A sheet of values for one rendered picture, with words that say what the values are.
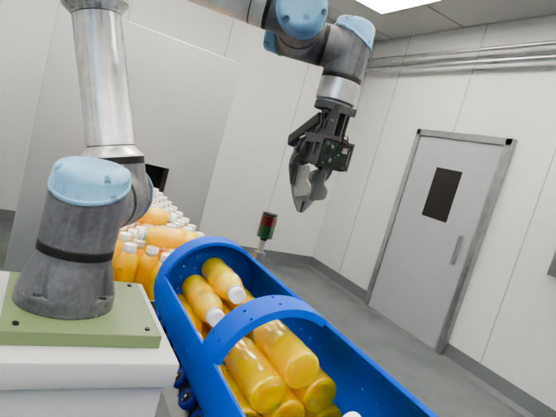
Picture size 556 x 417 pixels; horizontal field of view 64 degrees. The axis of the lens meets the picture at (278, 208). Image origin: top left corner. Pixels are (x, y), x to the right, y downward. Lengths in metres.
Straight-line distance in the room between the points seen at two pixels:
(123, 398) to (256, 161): 5.30
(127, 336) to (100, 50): 0.49
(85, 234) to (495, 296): 4.16
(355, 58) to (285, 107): 5.22
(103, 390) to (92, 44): 0.57
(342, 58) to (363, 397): 0.61
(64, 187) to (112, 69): 0.26
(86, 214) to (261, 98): 5.24
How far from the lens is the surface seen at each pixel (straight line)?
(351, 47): 0.83
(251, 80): 5.82
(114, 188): 0.72
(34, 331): 0.71
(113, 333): 0.73
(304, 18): 0.68
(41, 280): 0.76
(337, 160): 0.80
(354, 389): 0.90
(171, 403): 1.06
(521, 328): 4.46
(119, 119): 0.86
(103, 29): 0.88
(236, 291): 1.05
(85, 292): 0.74
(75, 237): 0.72
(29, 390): 0.72
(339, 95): 0.82
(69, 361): 0.69
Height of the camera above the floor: 1.49
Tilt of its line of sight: 7 degrees down
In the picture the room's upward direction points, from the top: 16 degrees clockwise
